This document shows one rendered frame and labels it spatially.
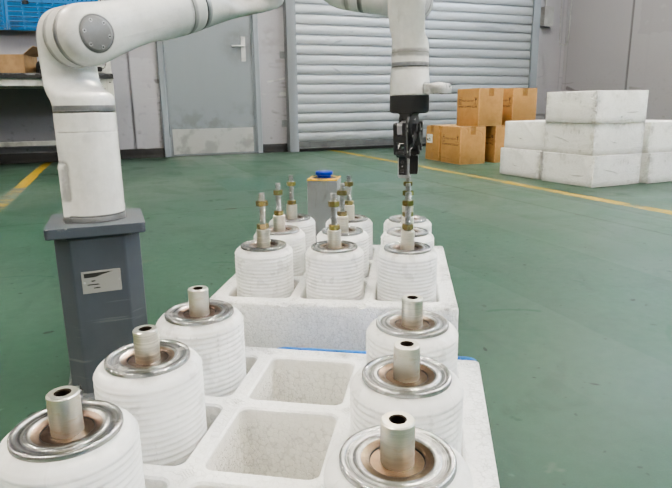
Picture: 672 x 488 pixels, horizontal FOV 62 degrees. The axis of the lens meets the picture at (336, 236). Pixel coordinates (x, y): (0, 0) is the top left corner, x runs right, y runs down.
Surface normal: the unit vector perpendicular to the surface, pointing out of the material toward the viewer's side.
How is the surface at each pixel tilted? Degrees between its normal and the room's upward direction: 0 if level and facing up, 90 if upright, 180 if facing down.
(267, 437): 90
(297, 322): 90
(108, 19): 79
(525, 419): 0
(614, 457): 0
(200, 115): 90
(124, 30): 95
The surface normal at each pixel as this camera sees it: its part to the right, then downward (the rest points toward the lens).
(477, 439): -0.01, -0.97
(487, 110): 0.40, 0.20
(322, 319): -0.12, 0.22
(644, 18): -0.93, 0.10
